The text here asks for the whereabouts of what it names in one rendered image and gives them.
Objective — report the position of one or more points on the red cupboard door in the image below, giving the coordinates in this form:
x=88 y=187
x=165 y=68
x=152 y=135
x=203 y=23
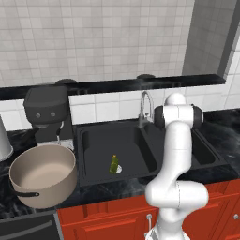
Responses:
x=232 y=228
x=106 y=223
x=212 y=215

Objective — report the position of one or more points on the grey metal container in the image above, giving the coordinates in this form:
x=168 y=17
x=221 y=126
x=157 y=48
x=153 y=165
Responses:
x=3 y=143

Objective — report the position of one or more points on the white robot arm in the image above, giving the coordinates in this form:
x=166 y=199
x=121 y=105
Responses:
x=175 y=146

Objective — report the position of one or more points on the black dishwasher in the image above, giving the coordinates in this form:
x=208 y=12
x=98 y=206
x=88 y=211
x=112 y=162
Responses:
x=28 y=226

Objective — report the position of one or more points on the black stone ledge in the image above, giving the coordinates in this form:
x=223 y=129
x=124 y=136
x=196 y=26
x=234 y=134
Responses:
x=106 y=85

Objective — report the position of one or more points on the black double-basin sink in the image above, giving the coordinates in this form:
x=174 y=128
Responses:
x=125 y=146

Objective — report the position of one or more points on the silver curved tap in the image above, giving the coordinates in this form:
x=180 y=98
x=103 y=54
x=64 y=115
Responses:
x=144 y=109

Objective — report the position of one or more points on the black coffee machine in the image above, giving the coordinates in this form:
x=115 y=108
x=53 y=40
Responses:
x=47 y=106

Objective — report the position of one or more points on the silver cupboard knob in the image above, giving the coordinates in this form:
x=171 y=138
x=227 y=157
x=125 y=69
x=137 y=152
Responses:
x=236 y=216

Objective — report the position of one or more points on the green cucumber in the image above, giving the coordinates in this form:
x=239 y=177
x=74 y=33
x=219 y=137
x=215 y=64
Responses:
x=114 y=163

